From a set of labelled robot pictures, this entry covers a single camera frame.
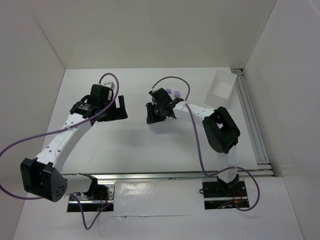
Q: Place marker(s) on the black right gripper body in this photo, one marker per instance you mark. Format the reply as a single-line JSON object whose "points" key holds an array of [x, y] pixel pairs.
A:
{"points": [[154, 114]]}

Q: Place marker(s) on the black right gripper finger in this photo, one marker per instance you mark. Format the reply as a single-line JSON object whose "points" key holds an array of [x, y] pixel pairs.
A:
{"points": [[153, 115], [169, 112]]}

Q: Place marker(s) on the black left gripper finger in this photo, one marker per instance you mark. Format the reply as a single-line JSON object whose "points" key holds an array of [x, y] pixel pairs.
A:
{"points": [[108, 115], [121, 111]]}

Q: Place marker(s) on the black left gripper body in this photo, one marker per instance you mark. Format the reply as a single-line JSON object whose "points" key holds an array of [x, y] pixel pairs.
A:
{"points": [[116, 111]]}

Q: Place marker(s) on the purple wood block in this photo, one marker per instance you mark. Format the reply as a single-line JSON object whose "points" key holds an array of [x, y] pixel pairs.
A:
{"points": [[177, 94], [169, 91]]}

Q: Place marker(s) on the white perforated metal bin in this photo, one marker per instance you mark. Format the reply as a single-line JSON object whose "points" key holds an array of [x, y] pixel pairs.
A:
{"points": [[220, 89]]}

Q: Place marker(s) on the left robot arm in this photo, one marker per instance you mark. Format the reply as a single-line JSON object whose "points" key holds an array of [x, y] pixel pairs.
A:
{"points": [[41, 176]]}

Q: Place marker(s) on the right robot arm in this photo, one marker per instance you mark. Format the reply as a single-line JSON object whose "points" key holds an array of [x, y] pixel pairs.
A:
{"points": [[220, 130]]}

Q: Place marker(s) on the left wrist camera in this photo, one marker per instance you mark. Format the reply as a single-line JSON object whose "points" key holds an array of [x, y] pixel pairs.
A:
{"points": [[110, 85]]}

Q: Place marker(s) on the aluminium rail front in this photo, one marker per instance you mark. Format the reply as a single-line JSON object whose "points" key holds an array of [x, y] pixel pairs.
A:
{"points": [[160, 176]]}

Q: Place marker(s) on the aluminium rail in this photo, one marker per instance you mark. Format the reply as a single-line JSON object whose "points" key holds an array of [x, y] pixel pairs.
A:
{"points": [[260, 152], [160, 176]]}

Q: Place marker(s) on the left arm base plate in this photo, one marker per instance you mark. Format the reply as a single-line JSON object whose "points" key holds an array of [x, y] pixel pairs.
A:
{"points": [[102, 197]]}

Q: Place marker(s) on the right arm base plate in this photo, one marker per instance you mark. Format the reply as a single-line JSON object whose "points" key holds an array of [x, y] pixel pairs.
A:
{"points": [[215, 198]]}

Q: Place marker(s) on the aluminium rail right side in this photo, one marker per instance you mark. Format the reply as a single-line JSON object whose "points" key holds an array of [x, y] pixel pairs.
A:
{"points": [[260, 152]]}

